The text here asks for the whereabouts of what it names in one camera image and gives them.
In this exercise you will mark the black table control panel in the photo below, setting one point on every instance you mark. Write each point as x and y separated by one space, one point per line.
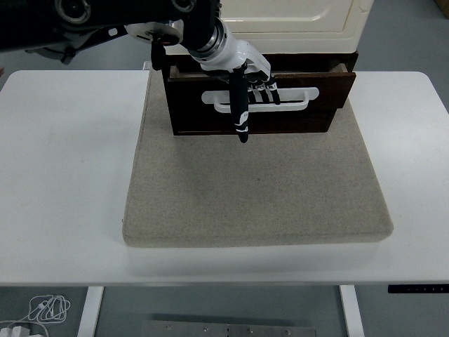
417 289

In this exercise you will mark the white charger block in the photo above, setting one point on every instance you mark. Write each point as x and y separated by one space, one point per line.
15 331

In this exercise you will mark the white table leg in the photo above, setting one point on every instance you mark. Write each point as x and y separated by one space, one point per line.
351 312
89 312

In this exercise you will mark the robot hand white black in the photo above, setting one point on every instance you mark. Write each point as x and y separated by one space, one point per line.
238 52

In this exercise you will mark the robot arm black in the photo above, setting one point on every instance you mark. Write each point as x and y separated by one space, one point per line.
105 14

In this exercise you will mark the dark wooden drawer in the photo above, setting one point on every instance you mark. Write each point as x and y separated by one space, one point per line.
333 91

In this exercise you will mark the brown cardboard box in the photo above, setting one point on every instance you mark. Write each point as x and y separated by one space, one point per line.
443 7

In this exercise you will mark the grey felt mat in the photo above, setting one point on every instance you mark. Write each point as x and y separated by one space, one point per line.
252 193

